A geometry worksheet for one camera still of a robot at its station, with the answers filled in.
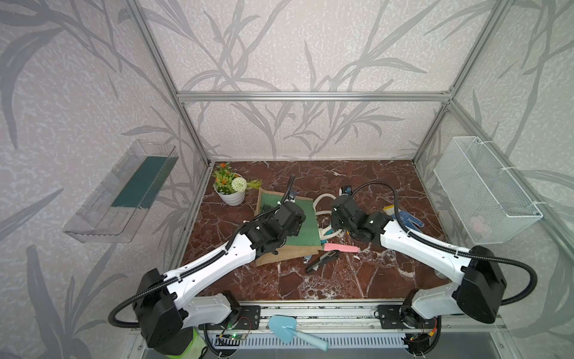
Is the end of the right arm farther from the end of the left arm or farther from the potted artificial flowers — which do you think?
the potted artificial flowers

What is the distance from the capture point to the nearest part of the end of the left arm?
0.53 m

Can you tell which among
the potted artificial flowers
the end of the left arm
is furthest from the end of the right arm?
the potted artificial flowers
